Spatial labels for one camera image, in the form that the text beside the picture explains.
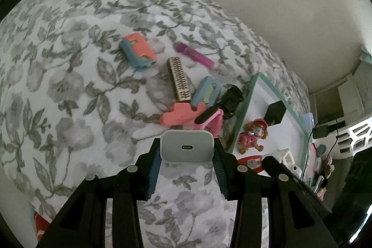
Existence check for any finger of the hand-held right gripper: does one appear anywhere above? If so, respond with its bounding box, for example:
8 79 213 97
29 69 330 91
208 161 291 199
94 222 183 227
263 155 332 218

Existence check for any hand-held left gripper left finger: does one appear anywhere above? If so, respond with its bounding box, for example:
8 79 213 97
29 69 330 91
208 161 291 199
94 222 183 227
35 138 163 248

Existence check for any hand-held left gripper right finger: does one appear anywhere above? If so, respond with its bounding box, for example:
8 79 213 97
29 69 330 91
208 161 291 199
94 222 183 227
213 139 339 248

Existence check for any red plastic toy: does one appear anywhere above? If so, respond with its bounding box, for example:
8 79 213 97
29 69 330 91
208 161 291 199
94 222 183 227
237 154 272 173

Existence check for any white square frame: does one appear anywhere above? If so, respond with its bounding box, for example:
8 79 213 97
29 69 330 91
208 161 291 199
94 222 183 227
275 148 297 167

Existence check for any pink headband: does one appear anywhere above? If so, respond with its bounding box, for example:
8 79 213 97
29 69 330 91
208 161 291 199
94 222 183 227
193 107 225 138

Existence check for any toy puppy figure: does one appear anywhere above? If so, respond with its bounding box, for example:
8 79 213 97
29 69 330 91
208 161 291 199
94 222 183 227
238 119 268 155

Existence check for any black toy car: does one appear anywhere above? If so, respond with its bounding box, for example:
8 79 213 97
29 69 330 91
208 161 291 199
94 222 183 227
216 85 244 120

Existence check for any black square adapter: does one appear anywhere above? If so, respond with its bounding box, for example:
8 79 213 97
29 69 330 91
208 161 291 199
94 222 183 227
265 101 287 126

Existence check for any light blue case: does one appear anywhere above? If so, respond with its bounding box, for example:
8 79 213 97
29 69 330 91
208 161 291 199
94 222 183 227
190 76 224 109

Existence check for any teal rimmed white tray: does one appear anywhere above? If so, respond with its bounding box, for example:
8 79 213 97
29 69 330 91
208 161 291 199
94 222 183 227
225 72 313 182

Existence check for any salmon plastic piece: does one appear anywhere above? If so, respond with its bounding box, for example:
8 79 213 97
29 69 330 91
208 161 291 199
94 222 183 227
159 102 205 127

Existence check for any black plug charger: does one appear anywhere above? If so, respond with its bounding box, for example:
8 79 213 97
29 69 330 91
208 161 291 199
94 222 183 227
312 124 329 139

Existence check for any white plastic basket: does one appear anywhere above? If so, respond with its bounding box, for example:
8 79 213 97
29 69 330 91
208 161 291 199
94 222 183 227
334 113 372 160

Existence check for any white device with blue light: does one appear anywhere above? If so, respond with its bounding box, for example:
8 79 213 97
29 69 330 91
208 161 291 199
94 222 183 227
302 113 316 129

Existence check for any gold harmonica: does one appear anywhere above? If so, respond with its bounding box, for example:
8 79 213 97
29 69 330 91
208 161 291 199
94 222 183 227
167 57 192 102

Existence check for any white cabinet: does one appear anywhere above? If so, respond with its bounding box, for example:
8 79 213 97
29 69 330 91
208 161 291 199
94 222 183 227
337 62 372 121

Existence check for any grey floral blanket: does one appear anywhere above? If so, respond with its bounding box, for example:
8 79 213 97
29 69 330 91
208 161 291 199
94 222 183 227
0 0 309 248

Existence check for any magenta tube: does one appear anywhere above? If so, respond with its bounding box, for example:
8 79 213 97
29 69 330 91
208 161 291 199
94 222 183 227
174 43 216 68

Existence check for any pink and blue toy block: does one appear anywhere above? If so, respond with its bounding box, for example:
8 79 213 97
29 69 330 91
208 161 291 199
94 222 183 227
120 32 157 72

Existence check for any black power adapter with cable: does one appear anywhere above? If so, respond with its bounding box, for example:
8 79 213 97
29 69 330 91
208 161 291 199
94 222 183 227
302 119 348 179

